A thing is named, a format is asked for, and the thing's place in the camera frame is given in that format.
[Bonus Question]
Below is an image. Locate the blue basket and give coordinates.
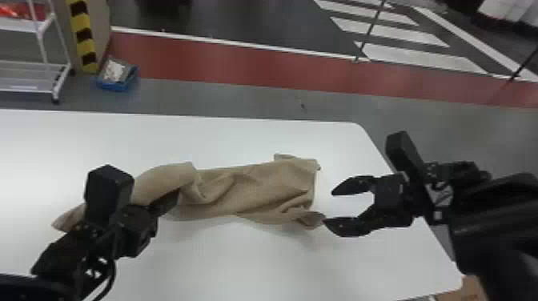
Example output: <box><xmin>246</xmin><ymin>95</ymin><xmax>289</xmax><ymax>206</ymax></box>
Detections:
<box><xmin>94</xmin><ymin>56</ymin><xmax>140</xmax><ymax>93</ymax></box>

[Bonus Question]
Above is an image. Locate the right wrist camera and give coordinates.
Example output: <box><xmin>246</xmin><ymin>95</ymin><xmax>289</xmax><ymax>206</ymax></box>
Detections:
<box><xmin>384</xmin><ymin>130</ymin><xmax>428</xmax><ymax>201</ymax></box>

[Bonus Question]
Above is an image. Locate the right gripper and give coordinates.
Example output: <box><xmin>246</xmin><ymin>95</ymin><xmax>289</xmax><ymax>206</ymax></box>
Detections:
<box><xmin>322</xmin><ymin>171</ymin><xmax>424</xmax><ymax>238</ymax></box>

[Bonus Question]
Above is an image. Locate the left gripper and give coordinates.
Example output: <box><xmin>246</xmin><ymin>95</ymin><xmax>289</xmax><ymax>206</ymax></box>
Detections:
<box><xmin>110</xmin><ymin>189</ymin><xmax>182</xmax><ymax>259</ymax></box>

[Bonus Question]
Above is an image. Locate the beige towel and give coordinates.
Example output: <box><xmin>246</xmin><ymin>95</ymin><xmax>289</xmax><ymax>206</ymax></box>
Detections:
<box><xmin>50</xmin><ymin>153</ymin><xmax>327</xmax><ymax>234</ymax></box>

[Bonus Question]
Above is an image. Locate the yellow black striped post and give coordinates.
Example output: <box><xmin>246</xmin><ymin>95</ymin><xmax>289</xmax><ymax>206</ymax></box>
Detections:
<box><xmin>64</xmin><ymin>0</ymin><xmax>101</xmax><ymax>75</ymax></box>

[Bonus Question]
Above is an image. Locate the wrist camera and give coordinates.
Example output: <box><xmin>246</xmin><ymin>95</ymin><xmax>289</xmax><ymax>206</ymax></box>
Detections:
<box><xmin>384</xmin><ymin>130</ymin><xmax>428</xmax><ymax>201</ymax></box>
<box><xmin>82</xmin><ymin>164</ymin><xmax>136</xmax><ymax>230</ymax></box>

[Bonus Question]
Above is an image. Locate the white shelf trolley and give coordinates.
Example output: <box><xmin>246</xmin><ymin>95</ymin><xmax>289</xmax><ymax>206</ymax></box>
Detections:
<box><xmin>0</xmin><ymin>0</ymin><xmax>75</xmax><ymax>104</ymax></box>

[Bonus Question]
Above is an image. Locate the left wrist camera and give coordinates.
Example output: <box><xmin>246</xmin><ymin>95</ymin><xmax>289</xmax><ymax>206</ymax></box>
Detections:
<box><xmin>82</xmin><ymin>164</ymin><xmax>136</xmax><ymax>230</ymax></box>

